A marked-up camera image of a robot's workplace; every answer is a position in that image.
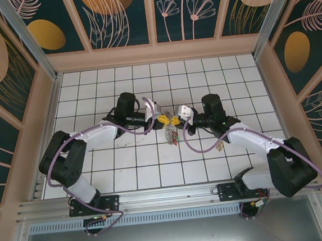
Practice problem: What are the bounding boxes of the aluminium frame post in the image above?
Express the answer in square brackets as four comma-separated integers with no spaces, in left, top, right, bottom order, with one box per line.
[248,0,304,60]
[0,0,62,84]

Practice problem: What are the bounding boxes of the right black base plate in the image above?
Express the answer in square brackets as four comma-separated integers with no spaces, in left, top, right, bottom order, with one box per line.
[216,179,270,203]

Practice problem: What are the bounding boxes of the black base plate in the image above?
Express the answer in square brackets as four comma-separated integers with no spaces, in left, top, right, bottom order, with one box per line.
[216,179,270,203]
[68,193,122,218]

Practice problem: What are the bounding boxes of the silver metal keyring disc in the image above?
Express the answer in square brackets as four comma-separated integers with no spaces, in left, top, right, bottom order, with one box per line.
[162,123,180,146]

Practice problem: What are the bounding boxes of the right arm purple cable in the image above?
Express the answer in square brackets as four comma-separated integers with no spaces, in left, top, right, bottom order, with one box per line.
[181,106,322,226]

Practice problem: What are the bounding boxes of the grey slotted cable duct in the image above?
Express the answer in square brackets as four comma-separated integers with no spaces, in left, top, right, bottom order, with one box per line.
[27,203,243,234]

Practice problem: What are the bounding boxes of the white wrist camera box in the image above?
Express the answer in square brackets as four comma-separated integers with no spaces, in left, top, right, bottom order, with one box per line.
[175,103,196,122]
[143,99,163,120]

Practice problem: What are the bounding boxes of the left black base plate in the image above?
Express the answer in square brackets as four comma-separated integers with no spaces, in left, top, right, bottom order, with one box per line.
[68,193,122,218]

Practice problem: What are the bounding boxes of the grey metal sheet panel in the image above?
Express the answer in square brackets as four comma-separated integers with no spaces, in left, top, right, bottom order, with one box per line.
[4,193,322,241]

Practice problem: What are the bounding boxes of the aluminium mounting rail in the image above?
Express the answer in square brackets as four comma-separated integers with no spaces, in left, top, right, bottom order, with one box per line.
[14,171,322,226]

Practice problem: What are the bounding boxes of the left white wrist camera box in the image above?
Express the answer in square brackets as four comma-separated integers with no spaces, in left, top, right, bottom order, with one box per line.
[143,99,163,120]

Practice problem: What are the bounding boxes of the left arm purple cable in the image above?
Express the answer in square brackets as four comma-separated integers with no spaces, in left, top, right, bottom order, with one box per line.
[41,96,169,240]

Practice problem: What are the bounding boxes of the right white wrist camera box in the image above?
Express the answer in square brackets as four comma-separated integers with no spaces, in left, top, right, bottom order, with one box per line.
[175,103,196,122]

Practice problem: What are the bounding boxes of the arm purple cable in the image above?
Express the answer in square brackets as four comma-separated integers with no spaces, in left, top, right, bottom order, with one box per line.
[41,96,169,240]
[181,106,322,226]

